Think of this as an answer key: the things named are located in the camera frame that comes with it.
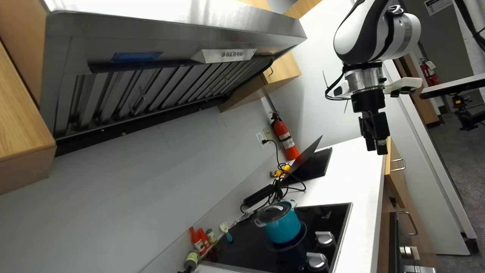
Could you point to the wooden corner cabinet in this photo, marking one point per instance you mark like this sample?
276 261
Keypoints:
26 144

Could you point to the wooden upper cabinet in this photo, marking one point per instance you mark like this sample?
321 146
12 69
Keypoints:
279 73

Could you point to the red fire extinguisher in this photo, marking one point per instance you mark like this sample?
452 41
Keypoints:
282 134

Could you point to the black built-in oven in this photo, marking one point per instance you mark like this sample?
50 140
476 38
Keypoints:
403 254

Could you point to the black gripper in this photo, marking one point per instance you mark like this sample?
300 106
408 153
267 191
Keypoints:
371 120

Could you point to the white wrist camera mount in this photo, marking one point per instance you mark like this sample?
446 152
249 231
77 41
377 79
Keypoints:
403 85

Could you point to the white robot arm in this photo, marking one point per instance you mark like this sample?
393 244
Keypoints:
370 34

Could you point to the black power strip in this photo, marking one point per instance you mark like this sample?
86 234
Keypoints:
258 196

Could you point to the silver stove knob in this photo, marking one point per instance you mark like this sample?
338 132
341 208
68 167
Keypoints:
324 237
317 263

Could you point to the wooden lower cabinets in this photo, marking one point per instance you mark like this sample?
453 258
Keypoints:
397 199

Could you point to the black glass cooktop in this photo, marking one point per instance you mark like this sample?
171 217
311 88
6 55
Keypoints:
303 240

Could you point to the stainless steel range hood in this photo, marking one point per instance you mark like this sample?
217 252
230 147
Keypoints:
112 61

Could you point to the small green-capped bottle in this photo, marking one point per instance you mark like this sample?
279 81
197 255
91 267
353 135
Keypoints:
189 261

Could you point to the red sauce bottle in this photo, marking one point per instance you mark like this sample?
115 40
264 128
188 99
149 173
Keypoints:
199 240

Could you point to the open black laptop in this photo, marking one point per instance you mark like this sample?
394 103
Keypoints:
312 163

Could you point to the teal cooking pot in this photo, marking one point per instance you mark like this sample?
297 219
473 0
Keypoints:
283 229

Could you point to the wall power outlet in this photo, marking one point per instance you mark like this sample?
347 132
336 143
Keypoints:
264 135

